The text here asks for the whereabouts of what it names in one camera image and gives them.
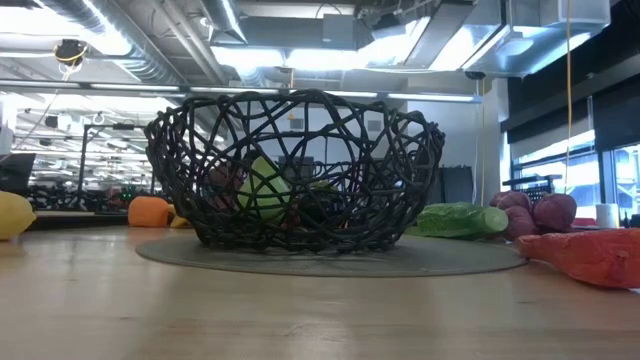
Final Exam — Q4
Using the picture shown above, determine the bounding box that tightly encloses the red pomegranate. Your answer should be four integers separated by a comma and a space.
284, 202, 302, 229

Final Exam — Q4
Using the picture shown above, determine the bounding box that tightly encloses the green pear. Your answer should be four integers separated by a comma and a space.
236, 155, 292, 221

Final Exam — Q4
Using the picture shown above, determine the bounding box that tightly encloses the green romaine lettuce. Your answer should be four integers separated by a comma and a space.
404, 202, 510, 240

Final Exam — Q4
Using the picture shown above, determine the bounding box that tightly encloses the yellow starfruit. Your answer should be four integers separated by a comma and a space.
167, 203, 192, 230

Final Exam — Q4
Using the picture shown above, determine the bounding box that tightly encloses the orange fruit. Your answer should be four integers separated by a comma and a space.
127, 195, 171, 229

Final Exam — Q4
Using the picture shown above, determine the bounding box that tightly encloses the purple garlic string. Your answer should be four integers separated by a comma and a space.
489, 190, 579, 242

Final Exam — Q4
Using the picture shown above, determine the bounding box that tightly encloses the orange carrot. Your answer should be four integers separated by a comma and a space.
514, 228, 640, 290

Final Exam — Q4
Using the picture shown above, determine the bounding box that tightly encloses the yellow lemon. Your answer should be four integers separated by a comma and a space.
0, 190, 37, 241

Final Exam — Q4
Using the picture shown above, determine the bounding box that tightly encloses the round grey placemat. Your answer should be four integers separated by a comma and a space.
134, 232, 529, 279

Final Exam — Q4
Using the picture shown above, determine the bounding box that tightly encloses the black pole stand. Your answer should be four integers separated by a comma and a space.
76, 122, 151, 197

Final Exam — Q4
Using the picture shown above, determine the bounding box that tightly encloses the black round ceiling device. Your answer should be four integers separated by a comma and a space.
53, 38, 89, 69

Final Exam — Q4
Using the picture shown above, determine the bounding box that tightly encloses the white cup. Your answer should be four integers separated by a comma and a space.
595, 203, 620, 230

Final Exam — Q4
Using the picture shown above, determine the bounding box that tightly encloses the dark monitor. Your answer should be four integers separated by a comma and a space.
0, 152, 37, 197

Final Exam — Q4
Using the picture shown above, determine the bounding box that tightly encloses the black wire basket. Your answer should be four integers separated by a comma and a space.
143, 88, 446, 254

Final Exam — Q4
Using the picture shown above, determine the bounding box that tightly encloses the black wire rack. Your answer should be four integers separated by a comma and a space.
502, 173, 564, 202

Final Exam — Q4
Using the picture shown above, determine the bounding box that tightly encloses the black aluminium table frame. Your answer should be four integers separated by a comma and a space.
27, 208, 130, 232

